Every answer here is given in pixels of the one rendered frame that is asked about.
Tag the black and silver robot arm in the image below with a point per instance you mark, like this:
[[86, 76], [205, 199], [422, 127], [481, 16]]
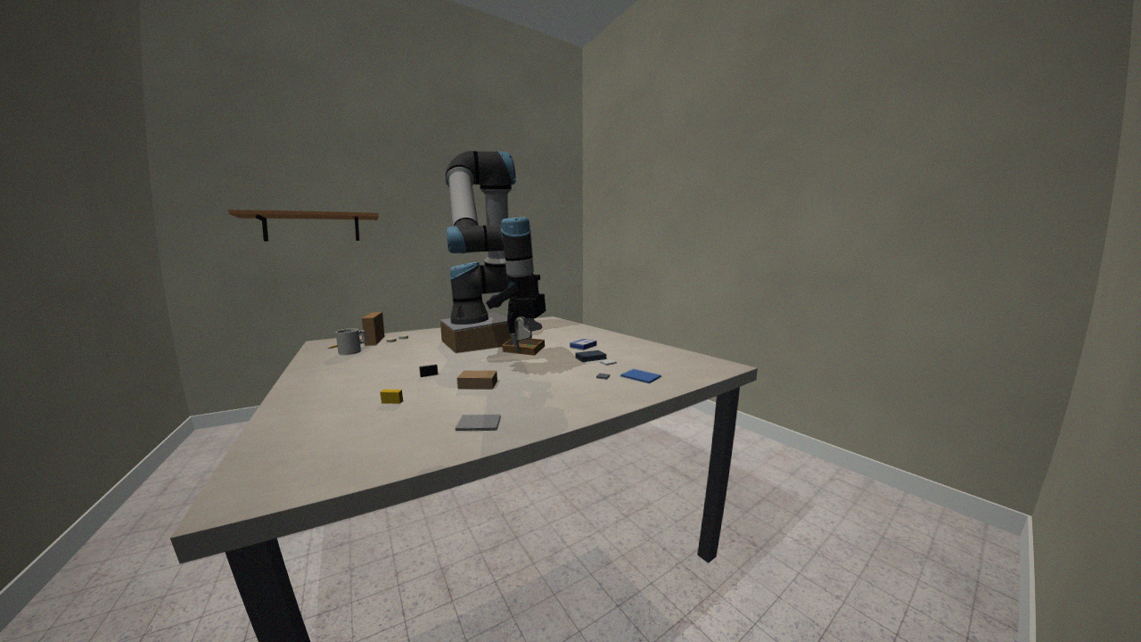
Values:
[[495, 173]]

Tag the grey mug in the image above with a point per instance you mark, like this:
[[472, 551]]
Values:
[[349, 343]]

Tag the brown wooden ball-in-hole puzzle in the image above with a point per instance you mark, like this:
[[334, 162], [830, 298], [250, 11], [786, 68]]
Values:
[[527, 346]]

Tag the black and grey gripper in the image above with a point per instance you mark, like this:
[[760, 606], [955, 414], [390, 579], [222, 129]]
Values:
[[522, 328]]

